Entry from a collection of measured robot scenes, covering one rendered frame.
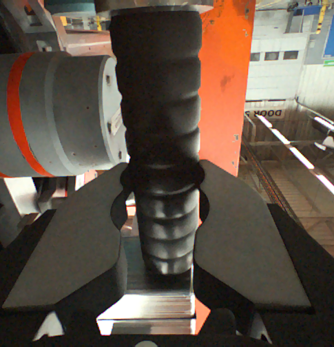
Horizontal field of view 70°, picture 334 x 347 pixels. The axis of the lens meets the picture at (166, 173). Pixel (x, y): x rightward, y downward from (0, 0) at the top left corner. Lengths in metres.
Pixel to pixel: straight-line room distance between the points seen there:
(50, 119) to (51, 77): 0.04
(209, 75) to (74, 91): 0.52
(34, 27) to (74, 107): 0.33
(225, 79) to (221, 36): 0.11
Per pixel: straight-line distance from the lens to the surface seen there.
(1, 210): 0.39
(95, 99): 0.24
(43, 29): 0.56
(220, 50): 0.72
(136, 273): 0.16
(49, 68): 0.27
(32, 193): 0.41
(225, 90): 0.74
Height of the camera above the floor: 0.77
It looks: 30 degrees up
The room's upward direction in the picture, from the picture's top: 177 degrees clockwise
